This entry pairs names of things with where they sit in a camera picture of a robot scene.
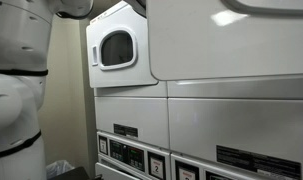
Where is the white dryer door with window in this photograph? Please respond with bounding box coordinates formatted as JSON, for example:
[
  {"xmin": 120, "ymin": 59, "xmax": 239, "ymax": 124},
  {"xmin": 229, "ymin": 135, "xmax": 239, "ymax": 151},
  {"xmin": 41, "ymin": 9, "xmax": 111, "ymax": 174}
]
[
  {"xmin": 145, "ymin": 0, "xmax": 303, "ymax": 82},
  {"xmin": 85, "ymin": 0, "xmax": 159, "ymax": 89}
]

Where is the white stacked dryer unit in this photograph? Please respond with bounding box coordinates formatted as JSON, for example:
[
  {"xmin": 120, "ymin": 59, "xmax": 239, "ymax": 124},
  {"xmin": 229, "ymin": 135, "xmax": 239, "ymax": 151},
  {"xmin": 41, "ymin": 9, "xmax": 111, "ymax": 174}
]
[
  {"xmin": 166, "ymin": 73, "xmax": 303, "ymax": 180},
  {"xmin": 93, "ymin": 80, "xmax": 173, "ymax": 180}
]

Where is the clear plastic trash bag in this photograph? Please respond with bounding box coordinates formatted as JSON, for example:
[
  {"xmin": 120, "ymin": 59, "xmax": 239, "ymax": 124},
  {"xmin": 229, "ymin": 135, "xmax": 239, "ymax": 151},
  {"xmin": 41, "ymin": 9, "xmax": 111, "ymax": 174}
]
[{"xmin": 45, "ymin": 159, "xmax": 75, "ymax": 180}]

